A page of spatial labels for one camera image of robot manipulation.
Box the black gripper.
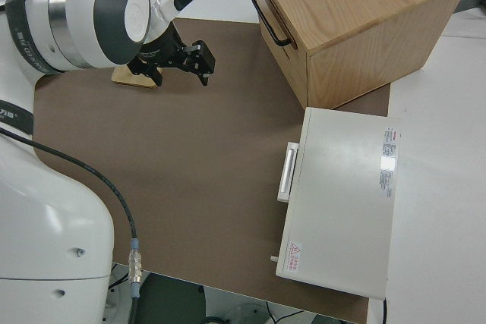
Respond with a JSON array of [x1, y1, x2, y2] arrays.
[[127, 27, 216, 88]]

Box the brown table mat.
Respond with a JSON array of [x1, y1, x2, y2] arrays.
[[32, 17, 392, 324]]

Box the wooden drawer box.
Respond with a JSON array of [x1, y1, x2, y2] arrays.
[[246, 0, 470, 111]]

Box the white toaster oven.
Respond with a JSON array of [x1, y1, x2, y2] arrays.
[[268, 106, 402, 300]]

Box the red warning sticker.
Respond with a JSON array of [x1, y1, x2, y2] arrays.
[[286, 241, 304, 272]]

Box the white printed label sticker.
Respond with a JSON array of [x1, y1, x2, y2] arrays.
[[377, 126, 399, 200]]

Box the gray round floor object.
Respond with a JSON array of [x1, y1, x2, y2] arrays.
[[204, 299, 271, 324]]

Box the black metal drawer handle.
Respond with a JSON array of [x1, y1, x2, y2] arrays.
[[250, 0, 293, 48]]

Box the white oven door handle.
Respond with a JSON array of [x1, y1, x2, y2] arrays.
[[276, 141, 300, 203]]

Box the wide dark cable strap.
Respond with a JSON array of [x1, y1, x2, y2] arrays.
[[5, 0, 58, 75]]

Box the narrow dark cable strap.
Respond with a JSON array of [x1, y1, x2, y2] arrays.
[[0, 99, 35, 137]]

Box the black cable with silver connector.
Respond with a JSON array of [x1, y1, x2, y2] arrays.
[[0, 125, 144, 324]]

